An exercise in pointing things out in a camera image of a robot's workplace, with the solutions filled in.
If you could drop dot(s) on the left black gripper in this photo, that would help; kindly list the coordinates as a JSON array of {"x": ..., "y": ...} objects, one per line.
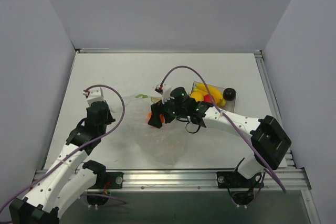
[{"x": 97, "y": 107}]

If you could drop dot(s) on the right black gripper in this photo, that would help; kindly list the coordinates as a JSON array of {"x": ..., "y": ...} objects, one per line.
[{"x": 161, "y": 108}]

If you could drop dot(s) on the orange fruit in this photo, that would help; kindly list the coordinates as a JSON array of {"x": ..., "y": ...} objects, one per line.
[{"x": 149, "y": 117}]

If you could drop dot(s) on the translucent plastic bag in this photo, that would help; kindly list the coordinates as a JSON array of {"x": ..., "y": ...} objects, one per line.
[{"x": 163, "y": 146}]

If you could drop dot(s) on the yellow lemon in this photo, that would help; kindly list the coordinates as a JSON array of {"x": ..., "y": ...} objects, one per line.
[{"x": 197, "y": 96}]

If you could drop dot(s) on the yellow banana bunch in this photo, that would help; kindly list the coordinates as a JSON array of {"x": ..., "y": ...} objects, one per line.
[{"x": 216, "y": 93}]

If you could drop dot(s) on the dark brown mangosteen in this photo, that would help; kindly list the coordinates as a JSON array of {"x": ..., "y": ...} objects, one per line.
[{"x": 229, "y": 94}]

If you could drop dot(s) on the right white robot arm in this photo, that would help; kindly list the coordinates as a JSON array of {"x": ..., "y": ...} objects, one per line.
[{"x": 266, "y": 137}]

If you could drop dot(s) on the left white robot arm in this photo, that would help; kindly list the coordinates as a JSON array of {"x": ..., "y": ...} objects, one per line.
[{"x": 70, "y": 175}]

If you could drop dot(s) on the clear plastic box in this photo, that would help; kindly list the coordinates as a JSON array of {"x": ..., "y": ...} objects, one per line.
[{"x": 229, "y": 106}]

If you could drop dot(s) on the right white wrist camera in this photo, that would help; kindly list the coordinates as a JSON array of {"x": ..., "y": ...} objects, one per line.
[{"x": 164, "y": 91}]

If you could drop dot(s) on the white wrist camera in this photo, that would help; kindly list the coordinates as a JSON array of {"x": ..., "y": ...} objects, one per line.
[
  {"x": 164, "y": 91},
  {"x": 93, "y": 95}
]

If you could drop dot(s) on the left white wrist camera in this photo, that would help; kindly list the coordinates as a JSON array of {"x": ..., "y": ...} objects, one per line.
[{"x": 93, "y": 95}]

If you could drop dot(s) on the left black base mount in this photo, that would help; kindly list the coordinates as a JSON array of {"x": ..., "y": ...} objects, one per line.
[{"x": 109, "y": 180}]

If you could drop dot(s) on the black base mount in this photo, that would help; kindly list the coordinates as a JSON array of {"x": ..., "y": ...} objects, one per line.
[
  {"x": 109, "y": 180},
  {"x": 229, "y": 180}
]

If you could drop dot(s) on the aluminium front rail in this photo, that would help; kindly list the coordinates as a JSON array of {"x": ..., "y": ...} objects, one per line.
[{"x": 184, "y": 180}]

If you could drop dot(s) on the aluminium rail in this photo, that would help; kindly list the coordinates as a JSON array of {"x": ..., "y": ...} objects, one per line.
[
  {"x": 267, "y": 86},
  {"x": 184, "y": 180}
]

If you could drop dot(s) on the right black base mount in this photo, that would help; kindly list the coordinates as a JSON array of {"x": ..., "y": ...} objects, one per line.
[{"x": 229, "y": 180}]

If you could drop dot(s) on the aluminium right side rail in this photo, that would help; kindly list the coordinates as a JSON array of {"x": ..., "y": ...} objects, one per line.
[{"x": 267, "y": 86}]

